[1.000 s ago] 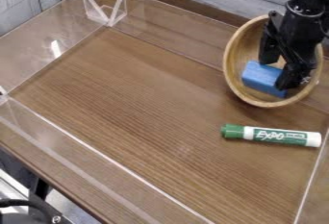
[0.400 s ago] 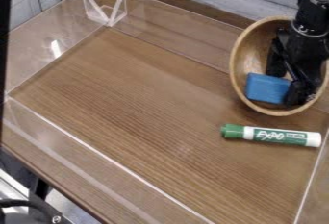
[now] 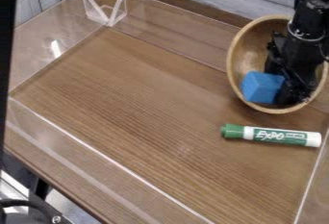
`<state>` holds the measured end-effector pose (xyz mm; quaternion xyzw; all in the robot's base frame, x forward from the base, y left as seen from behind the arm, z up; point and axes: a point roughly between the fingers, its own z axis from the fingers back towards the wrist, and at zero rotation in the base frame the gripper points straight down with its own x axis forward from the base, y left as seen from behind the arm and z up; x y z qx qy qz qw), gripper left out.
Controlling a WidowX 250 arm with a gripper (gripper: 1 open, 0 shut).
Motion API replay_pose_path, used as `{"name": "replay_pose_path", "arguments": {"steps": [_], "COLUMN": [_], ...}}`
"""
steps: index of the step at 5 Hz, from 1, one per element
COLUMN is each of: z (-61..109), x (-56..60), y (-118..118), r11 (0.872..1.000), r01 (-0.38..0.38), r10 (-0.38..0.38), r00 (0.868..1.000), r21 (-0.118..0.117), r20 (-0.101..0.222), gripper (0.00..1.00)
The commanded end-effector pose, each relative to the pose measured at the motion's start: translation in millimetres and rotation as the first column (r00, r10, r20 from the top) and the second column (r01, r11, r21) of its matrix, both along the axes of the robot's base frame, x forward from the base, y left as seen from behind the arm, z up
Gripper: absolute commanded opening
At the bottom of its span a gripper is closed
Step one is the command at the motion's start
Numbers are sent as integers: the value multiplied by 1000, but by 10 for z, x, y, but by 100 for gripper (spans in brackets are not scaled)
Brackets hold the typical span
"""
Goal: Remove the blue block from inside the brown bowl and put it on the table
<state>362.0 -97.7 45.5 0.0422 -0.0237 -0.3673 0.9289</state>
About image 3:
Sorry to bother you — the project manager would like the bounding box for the black metal bracket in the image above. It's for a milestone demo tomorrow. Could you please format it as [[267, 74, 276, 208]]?
[[42, 202, 74, 224]]

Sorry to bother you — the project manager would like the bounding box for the clear acrylic tray wall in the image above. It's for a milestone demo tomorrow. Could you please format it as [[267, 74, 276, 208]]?
[[6, 0, 329, 224]]

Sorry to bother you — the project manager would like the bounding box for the green Expo marker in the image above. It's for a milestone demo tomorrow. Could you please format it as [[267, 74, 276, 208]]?
[[220, 124, 323, 148]]

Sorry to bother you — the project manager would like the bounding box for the black vertical post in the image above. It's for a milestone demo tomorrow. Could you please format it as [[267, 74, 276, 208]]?
[[0, 0, 17, 156]]

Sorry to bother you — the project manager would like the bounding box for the black cable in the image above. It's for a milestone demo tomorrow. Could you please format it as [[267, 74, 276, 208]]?
[[0, 198, 47, 224]]

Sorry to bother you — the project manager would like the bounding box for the brown wooden bowl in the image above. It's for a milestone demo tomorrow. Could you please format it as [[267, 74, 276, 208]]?
[[227, 14, 329, 114]]

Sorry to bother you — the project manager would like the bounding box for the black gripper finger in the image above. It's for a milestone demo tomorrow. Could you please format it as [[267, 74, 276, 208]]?
[[265, 50, 285, 76], [276, 78, 312, 105]]

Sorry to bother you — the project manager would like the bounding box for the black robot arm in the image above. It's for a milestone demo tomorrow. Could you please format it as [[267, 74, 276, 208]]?
[[265, 0, 329, 106]]

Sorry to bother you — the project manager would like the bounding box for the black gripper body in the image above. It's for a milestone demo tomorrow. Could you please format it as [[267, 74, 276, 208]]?
[[268, 25, 327, 88]]

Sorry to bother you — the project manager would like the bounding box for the blue foam block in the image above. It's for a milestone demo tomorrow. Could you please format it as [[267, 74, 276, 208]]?
[[241, 71, 285, 105]]

